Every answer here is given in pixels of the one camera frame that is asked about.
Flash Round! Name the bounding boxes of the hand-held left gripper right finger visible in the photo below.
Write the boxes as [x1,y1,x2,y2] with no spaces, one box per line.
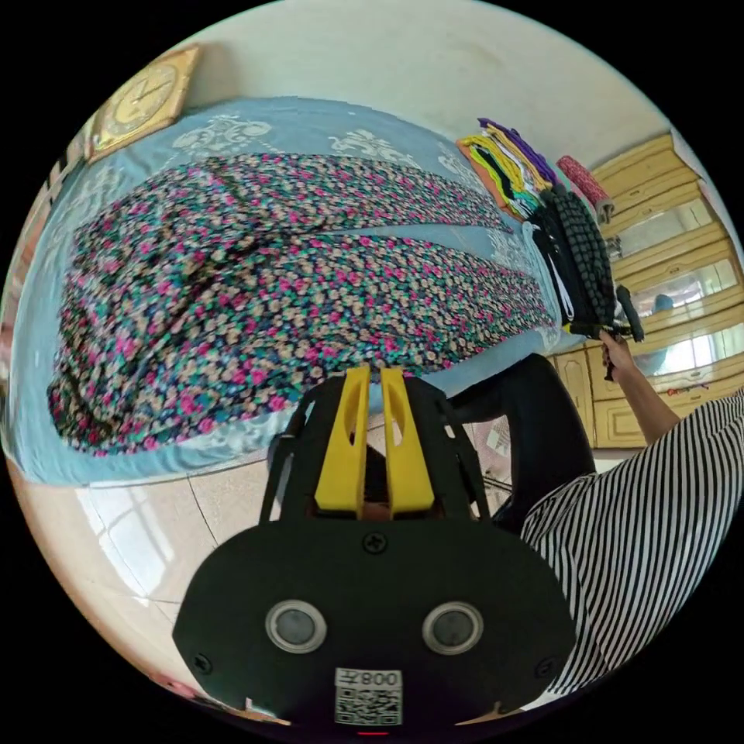
[380,367,435,519]

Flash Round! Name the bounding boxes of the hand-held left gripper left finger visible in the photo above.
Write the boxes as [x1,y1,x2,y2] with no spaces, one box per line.
[313,364,372,514]

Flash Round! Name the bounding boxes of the person's right forearm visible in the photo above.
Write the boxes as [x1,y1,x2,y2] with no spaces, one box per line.
[615,363,682,445]

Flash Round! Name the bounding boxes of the floral pants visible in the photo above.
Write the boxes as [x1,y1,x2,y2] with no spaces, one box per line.
[47,152,556,458]

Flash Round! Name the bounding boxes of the person's right hand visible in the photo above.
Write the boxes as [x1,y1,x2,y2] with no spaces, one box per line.
[599,330,639,380]

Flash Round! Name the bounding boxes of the pile of clothes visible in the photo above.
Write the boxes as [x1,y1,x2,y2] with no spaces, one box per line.
[456,118,618,336]

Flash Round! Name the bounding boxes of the pink rolled blanket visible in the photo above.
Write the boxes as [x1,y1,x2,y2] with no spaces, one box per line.
[556,155,615,226]

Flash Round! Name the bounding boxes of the yellow wooden cupboard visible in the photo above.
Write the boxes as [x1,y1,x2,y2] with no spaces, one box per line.
[550,132,744,450]

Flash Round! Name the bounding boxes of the person's body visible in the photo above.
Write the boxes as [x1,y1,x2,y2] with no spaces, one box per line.
[446,351,744,697]

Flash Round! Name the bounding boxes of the bed with light blue sheet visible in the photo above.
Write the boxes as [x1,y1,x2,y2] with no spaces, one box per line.
[4,95,570,489]

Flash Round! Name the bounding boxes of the golden square wall clock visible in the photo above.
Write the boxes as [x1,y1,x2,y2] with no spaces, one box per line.
[85,45,202,165]

